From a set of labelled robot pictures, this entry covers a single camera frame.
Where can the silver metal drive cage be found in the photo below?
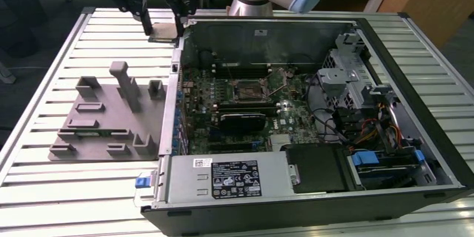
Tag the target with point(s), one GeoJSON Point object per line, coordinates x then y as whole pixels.
{"type": "Point", "coordinates": [337, 76]}

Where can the silver power supply unit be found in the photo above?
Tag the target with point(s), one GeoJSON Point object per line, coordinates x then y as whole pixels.
{"type": "Point", "coordinates": [185, 176]}

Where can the thin metal locking lever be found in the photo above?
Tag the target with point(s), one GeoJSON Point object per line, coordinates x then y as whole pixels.
{"type": "Point", "coordinates": [278, 88]}
{"type": "Point", "coordinates": [232, 73]}

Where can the CPU socket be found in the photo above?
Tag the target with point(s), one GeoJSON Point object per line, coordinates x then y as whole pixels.
{"type": "Point", "coordinates": [248, 91]}

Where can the black PC case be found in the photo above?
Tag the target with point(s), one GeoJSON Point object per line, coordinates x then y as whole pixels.
{"type": "Point", "coordinates": [260, 220]}

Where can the blue disk carrier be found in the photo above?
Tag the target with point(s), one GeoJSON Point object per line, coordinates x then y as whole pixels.
{"type": "Point", "coordinates": [365, 158]}

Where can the black graphics card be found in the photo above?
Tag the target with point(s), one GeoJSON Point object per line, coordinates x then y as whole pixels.
{"type": "Point", "coordinates": [241, 123]}

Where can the blue case latch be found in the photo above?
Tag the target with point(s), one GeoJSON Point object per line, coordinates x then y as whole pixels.
{"type": "Point", "coordinates": [142, 182]}

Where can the black RAM slot bank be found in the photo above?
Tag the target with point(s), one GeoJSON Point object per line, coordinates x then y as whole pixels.
{"type": "Point", "coordinates": [245, 108]}
{"type": "Point", "coordinates": [241, 70]}

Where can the silver CPU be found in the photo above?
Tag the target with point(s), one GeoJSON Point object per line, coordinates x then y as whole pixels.
{"type": "Point", "coordinates": [164, 30]}

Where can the grey parts rack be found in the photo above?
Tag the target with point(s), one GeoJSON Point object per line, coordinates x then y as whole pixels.
{"type": "Point", "coordinates": [111, 103]}

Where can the green motherboard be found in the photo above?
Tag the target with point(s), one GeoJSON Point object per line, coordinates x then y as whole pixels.
{"type": "Point", "coordinates": [297, 134]}

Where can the green RAM stick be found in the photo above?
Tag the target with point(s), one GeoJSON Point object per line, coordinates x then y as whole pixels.
{"type": "Point", "coordinates": [94, 134]}

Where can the wooden cabinet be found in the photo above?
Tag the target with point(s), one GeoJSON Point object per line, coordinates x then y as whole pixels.
{"type": "Point", "coordinates": [437, 4]}

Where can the silver chipset heatsink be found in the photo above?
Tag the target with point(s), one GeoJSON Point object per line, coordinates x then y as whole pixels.
{"type": "Point", "coordinates": [281, 140]}

